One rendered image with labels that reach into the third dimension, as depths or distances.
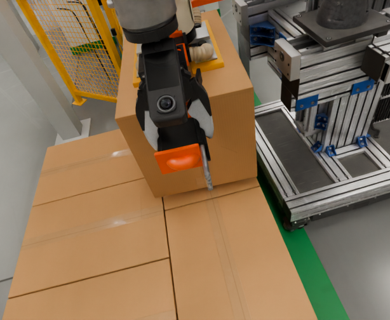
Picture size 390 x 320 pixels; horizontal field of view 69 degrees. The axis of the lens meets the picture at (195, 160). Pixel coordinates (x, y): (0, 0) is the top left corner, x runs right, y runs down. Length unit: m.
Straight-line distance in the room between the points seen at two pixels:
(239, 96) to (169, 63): 0.47
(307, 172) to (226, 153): 0.78
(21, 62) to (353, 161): 2.18
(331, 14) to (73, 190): 1.21
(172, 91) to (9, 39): 2.00
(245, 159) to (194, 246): 0.36
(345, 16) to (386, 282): 1.18
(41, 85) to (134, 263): 1.66
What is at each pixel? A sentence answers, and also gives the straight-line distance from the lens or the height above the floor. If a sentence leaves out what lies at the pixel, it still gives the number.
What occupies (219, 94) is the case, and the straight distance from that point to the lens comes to 0.82.
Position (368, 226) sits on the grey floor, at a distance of 1.80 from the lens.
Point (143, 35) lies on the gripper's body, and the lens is 0.38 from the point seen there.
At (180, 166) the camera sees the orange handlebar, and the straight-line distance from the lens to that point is 0.46.
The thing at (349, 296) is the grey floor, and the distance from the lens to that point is 1.61.
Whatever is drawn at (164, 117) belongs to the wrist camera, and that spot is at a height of 1.28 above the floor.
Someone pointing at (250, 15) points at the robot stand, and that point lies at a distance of 1.48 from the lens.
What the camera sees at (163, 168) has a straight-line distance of 0.49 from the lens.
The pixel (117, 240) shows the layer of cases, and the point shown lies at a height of 0.54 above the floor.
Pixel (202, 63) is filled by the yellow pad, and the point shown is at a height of 1.04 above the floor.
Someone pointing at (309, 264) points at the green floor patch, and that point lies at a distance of 1.63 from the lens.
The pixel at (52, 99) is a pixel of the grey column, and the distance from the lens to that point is 2.47.
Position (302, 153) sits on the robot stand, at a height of 0.21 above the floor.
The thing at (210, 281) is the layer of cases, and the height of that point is 0.54.
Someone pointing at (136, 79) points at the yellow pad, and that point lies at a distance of 0.95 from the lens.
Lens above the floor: 1.49
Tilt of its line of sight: 47 degrees down
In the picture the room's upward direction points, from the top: 15 degrees counter-clockwise
